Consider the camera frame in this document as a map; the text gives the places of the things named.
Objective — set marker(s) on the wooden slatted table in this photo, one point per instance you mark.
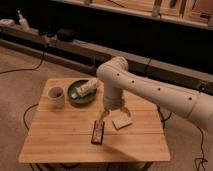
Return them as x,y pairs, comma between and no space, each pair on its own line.
64,135

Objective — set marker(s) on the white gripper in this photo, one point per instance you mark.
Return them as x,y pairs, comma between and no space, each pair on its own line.
113,101

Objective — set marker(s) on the white ceramic mug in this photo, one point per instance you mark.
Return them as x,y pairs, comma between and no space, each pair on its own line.
56,97

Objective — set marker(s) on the dark rectangular chocolate bar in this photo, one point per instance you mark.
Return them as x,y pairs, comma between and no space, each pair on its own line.
98,132

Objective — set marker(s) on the beige rectangular sponge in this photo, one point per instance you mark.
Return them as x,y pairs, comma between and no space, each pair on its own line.
121,122

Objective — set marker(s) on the dark box on ledge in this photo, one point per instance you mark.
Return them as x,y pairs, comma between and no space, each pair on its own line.
66,35

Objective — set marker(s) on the white spray bottle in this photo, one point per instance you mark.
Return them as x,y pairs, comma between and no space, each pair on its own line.
23,22

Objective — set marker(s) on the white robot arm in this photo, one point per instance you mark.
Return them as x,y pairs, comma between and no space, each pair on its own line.
194,106

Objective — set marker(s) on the green round plate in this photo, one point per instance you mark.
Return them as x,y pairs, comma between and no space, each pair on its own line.
74,98

